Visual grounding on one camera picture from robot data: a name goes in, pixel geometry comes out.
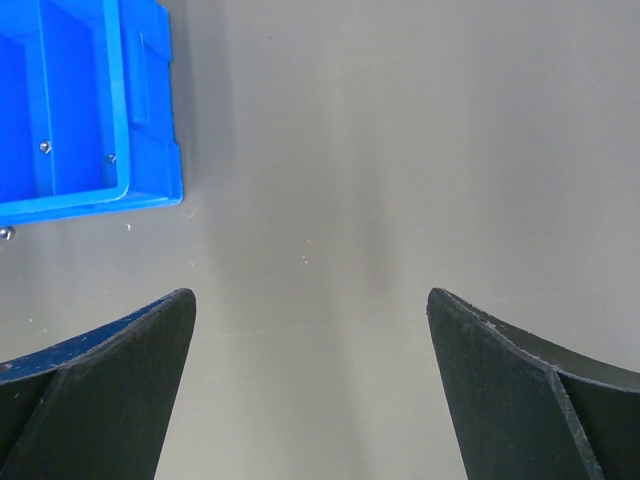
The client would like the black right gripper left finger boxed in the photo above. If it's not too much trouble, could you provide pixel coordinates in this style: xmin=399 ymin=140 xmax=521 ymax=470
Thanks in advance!
xmin=1 ymin=288 xmax=196 ymax=479

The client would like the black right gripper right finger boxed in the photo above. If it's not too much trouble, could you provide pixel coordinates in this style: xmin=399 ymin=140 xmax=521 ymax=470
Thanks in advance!
xmin=426 ymin=288 xmax=639 ymax=479

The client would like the small silver hex nut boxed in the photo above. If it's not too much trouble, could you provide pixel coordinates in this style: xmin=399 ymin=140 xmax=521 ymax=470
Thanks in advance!
xmin=0 ymin=227 xmax=15 ymax=240

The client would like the blue plastic divided bin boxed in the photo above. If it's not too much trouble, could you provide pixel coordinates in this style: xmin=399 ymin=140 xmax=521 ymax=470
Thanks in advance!
xmin=1 ymin=0 xmax=184 ymax=226

